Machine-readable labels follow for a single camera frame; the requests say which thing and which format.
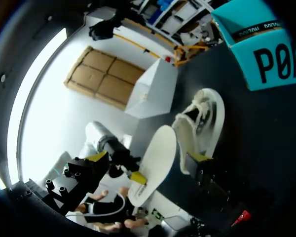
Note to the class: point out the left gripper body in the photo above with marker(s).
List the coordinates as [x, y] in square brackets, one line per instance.
[123, 161]

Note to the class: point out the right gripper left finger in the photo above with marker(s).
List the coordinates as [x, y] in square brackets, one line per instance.
[81, 177]

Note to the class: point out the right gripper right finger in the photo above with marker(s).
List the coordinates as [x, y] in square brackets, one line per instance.
[209, 182]

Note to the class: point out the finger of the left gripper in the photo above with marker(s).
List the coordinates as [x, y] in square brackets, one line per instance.
[138, 177]

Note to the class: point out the shoe insole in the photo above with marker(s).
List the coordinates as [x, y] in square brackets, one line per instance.
[158, 153]

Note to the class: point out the dark shoe with cream laces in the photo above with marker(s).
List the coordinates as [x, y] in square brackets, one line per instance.
[204, 123]

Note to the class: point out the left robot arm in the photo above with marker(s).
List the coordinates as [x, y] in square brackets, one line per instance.
[101, 138]

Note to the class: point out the white shoebox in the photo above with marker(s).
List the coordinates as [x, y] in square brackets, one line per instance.
[150, 93]

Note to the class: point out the person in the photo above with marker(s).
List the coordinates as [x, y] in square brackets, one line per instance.
[106, 207]

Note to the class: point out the large teal box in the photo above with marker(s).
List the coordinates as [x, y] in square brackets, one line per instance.
[249, 49]

